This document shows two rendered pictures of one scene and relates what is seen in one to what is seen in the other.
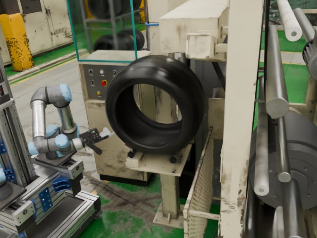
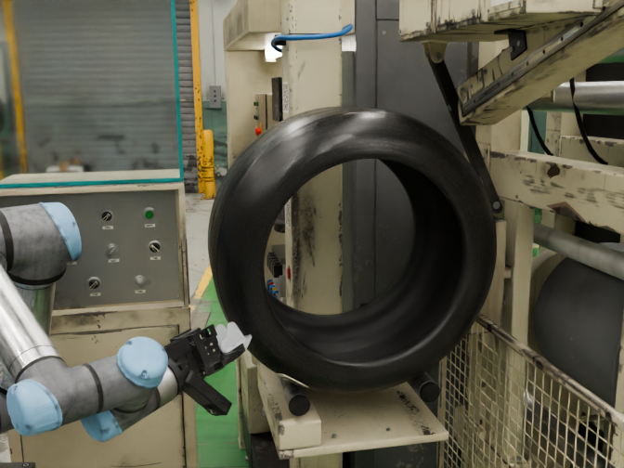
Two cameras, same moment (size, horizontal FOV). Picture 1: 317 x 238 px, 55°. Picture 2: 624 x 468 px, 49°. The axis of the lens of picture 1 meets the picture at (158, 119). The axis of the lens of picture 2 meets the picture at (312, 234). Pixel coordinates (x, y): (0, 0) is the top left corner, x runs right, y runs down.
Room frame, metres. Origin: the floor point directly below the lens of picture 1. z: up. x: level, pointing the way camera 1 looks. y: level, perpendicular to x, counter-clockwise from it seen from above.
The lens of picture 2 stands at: (0.53, 0.81, 1.52)
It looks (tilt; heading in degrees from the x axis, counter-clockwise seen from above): 12 degrees down; 330
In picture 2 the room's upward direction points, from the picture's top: 1 degrees counter-clockwise
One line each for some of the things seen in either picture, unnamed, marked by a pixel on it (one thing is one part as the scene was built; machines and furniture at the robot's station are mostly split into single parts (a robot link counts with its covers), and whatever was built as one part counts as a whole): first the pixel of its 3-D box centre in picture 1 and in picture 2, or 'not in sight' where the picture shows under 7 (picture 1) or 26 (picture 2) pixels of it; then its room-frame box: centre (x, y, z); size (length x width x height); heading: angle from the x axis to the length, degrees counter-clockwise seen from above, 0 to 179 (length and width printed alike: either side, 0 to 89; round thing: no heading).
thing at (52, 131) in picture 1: (52, 135); not in sight; (2.00, 0.80, 0.88); 0.13 x 0.12 x 0.14; 103
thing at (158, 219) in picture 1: (171, 213); not in sight; (2.01, -0.06, 0.02); 0.27 x 0.27 x 0.04; 71
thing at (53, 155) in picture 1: (54, 148); not in sight; (2.00, 0.80, 0.77); 0.15 x 0.15 x 0.10
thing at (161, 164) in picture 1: (160, 155); (344, 407); (1.76, 0.00, 0.80); 0.37 x 0.36 x 0.02; 71
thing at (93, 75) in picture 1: (122, 120); (106, 370); (2.67, 0.35, 0.63); 0.56 x 0.41 x 1.27; 71
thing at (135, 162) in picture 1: (140, 148); (285, 397); (1.81, 0.14, 0.83); 0.36 x 0.09 x 0.06; 161
